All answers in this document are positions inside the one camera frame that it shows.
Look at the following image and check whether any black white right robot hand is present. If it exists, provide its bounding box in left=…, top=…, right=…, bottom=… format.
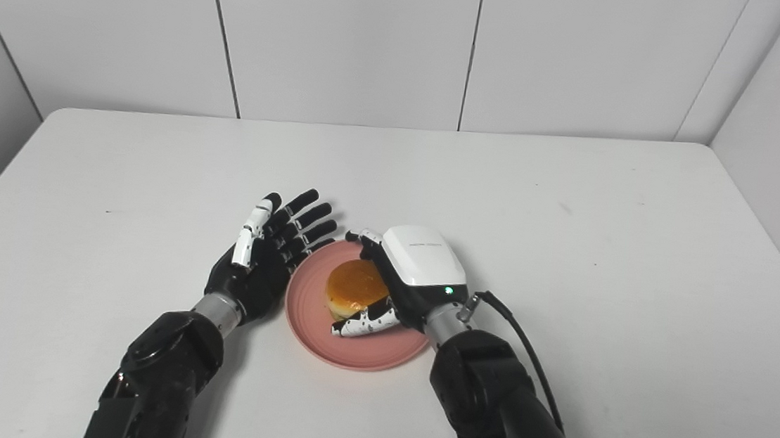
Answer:
left=331, top=219, right=473, bottom=348

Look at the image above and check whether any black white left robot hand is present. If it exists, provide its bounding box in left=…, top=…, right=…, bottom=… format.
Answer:
left=202, top=181, right=341, bottom=334

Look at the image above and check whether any toy hamburger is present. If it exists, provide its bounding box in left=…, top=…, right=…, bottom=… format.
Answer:
left=323, top=257, right=394, bottom=326

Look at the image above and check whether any pink round plate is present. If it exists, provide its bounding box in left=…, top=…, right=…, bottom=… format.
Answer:
left=280, top=235, right=439, bottom=378

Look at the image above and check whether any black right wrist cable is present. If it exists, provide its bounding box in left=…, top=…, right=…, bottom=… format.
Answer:
left=449, top=289, right=578, bottom=436

